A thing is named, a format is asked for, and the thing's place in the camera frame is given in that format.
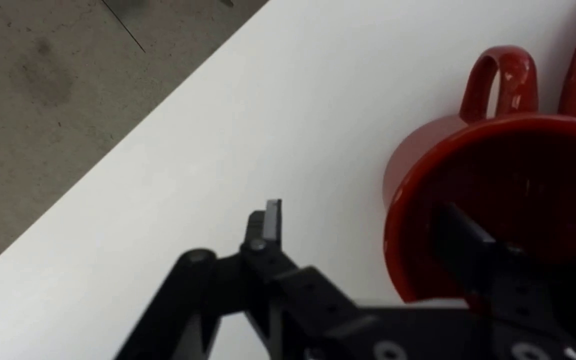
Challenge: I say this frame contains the red cup with handle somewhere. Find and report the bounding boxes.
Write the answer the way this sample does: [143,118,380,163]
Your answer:
[382,46,576,302]

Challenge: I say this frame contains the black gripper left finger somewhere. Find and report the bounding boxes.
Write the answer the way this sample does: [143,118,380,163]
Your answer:
[117,201,368,360]

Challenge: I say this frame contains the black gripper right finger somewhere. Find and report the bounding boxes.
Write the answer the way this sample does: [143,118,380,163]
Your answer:
[431,205,576,360]

